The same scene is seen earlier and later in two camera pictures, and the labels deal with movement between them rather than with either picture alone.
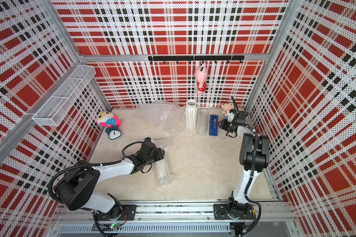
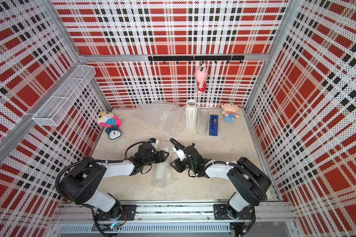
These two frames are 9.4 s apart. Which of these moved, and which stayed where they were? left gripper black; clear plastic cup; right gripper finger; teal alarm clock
Moved: right gripper finger
Stayed: teal alarm clock; left gripper black; clear plastic cup
